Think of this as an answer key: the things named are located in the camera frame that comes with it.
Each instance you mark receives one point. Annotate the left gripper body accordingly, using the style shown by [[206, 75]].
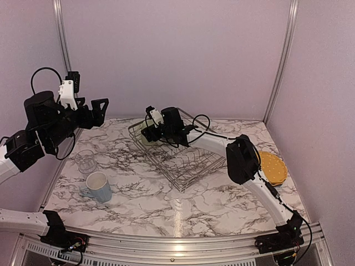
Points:
[[85, 121]]

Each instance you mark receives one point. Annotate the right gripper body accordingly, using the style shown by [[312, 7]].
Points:
[[151, 132]]

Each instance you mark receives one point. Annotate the green mug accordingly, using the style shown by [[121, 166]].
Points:
[[143, 138]]

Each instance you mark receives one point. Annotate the clear glass back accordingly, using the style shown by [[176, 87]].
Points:
[[85, 161]]

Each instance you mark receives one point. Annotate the light blue mug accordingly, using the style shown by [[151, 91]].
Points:
[[97, 187]]

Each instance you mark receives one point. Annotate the yellow plate back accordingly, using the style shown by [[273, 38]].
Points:
[[272, 166]]

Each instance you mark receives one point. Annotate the yellow plate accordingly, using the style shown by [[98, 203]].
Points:
[[272, 166], [277, 182]]

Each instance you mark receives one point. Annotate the yellow plate front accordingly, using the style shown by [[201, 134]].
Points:
[[277, 182]]

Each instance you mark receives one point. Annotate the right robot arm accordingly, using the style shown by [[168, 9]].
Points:
[[243, 168]]

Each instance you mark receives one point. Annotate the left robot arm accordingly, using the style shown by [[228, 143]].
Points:
[[49, 124]]

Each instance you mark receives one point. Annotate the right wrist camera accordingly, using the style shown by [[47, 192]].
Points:
[[154, 115]]

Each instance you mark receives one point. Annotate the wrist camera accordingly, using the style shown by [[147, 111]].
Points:
[[68, 89], [154, 115]]

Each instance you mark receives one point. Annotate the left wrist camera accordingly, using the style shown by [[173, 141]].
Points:
[[68, 89]]

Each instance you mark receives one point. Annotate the wire dish rack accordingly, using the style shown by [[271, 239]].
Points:
[[188, 150]]

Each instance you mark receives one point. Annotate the left aluminium post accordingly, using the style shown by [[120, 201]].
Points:
[[58, 12]]

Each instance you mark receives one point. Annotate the aluminium post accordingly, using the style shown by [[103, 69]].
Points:
[[285, 53], [58, 12]]

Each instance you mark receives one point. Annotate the front aluminium rail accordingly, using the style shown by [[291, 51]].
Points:
[[119, 249]]

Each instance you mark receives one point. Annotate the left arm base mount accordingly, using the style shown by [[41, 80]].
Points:
[[67, 241]]

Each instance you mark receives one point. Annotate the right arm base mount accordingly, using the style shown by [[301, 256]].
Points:
[[277, 241]]

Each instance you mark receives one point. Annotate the right aluminium post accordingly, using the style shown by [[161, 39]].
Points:
[[285, 53]]

